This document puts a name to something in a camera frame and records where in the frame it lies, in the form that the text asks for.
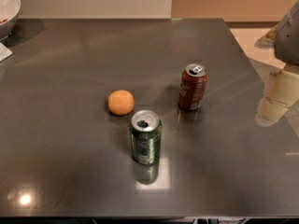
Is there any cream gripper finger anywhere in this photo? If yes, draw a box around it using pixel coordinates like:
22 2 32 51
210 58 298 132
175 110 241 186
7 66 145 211
255 64 299 127

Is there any red coke can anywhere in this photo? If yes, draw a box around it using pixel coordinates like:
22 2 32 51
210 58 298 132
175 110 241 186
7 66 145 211
178 63 207 111

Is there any green soda can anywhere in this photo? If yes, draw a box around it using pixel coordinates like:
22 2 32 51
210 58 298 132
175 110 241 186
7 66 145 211
129 110 162 165

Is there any orange fruit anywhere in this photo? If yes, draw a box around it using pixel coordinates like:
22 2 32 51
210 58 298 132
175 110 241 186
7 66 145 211
108 90 135 116

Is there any grey metal bowl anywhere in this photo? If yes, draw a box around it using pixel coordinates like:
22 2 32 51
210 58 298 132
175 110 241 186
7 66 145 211
0 0 21 40

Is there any white paper sheet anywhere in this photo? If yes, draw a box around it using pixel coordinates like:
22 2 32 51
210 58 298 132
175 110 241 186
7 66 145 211
0 43 13 62

